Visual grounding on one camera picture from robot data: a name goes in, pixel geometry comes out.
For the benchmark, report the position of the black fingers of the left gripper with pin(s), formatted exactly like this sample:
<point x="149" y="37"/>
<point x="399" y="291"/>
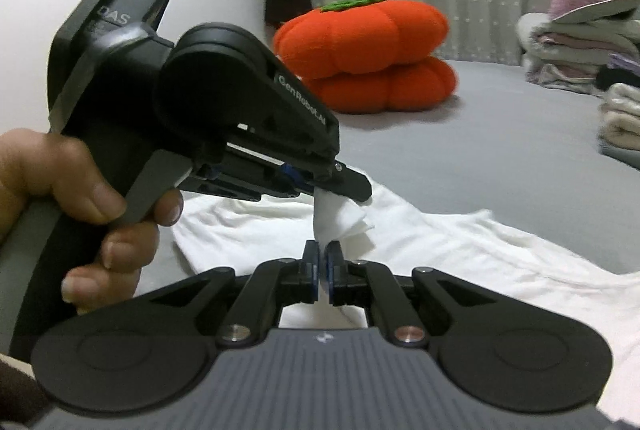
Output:
<point x="345" y="182"/>

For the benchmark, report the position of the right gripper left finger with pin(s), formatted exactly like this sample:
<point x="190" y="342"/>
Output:
<point x="273" y="286"/>

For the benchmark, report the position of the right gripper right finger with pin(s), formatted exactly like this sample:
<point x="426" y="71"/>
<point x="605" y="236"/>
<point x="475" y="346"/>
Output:
<point x="384" y="297"/>

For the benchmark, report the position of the white garment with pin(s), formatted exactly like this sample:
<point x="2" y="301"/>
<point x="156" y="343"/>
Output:
<point x="223" y="232"/>

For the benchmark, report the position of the left hand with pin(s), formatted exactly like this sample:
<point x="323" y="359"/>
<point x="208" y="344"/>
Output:
<point x="36" y="164"/>

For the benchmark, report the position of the lower orange pumpkin cushion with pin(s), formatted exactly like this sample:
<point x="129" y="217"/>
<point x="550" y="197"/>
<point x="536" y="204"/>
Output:
<point x="399" y="88"/>

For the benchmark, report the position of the orange pumpkin cushion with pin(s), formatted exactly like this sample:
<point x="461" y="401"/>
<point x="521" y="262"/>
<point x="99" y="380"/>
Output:
<point x="360" y="37"/>
<point x="399" y="88"/>

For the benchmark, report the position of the upper orange pumpkin cushion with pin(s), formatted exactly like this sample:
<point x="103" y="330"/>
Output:
<point x="360" y="37"/>

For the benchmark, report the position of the beige folded garment lower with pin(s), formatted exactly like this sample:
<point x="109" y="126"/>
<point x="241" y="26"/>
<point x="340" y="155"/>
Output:
<point x="621" y="130"/>

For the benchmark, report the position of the black folded garment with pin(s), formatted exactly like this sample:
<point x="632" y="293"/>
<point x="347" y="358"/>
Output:
<point x="607" y="77"/>

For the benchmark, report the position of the grey-blue folded garment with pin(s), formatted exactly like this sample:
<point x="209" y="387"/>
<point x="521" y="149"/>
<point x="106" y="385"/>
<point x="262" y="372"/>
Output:
<point x="626" y="156"/>

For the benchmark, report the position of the cream folded garment upper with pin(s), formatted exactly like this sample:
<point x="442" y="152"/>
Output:
<point x="621" y="98"/>

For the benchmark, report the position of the lavender folded garment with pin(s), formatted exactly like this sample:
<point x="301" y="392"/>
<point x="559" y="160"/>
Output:
<point x="623" y="62"/>

